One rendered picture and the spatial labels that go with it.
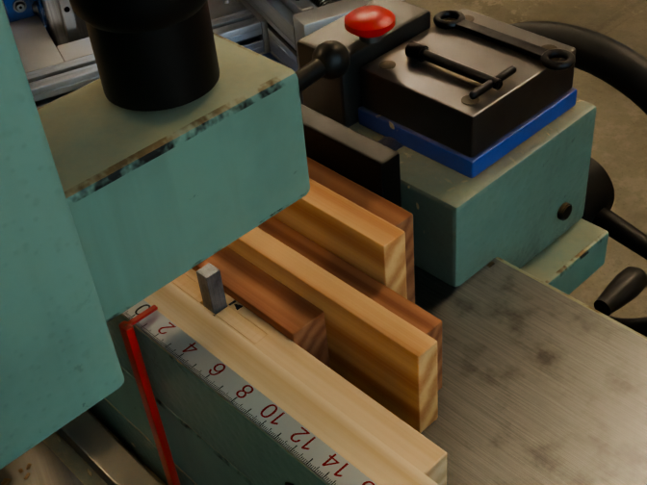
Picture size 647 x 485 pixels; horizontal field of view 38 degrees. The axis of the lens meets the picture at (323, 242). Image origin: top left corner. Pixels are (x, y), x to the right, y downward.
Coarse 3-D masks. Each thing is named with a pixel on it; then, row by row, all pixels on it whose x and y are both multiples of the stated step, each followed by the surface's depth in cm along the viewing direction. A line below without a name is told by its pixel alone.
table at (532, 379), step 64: (576, 256) 61; (448, 320) 53; (512, 320) 53; (576, 320) 52; (128, 384) 53; (448, 384) 49; (512, 384) 49; (576, 384) 49; (640, 384) 48; (192, 448) 50; (448, 448) 46; (512, 448) 46; (576, 448) 46; (640, 448) 45
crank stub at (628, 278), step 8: (624, 272) 82; (632, 272) 82; (640, 272) 82; (616, 280) 81; (624, 280) 81; (632, 280) 81; (640, 280) 81; (608, 288) 81; (616, 288) 80; (624, 288) 80; (632, 288) 81; (640, 288) 81; (600, 296) 80; (608, 296) 80; (616, 296) 80; (624, 296) 80; (632, 296) 81; (600, 304) 80; (608, 304) 80; (616, 304) 80; (624, 304) 81; (608, 312) 80
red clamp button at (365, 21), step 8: (360, 8) 56; (368, 8) 56; (376, 8) 56; (384, 8) 56; (352, 16) 55; (360, 16) 55; (368, 16) 55; (376, 16) 55; (384, 16) 55; (392, 16) 55; (352, 24) 55; (360, 24) 54; (368, 24) 54; (376, 24) 54; (384, 24) 54; (392, 24) 55; (352, 32) 55; (360, 32) 54; (368, 32) 54; (376, 32) 54; (384, 32) 55
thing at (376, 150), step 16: (304, 112) 53; (304, 128) 52; (320, 128) 52; (336, 128) 52; (320, 144) 52; (336, 144) 51; (352, 144) 50; (368, 144) 50; (384, 144) 56; (400, 144) 56; (320, 160) 53; (336, 160) 52; (352, 160) 50; (368, 160) 49; (384, 160) 49; (352, 176) 51; (368, 176) 50; (384, 176) 49; (400, 176) 50; (384, 192) 50; (400, 192) 51
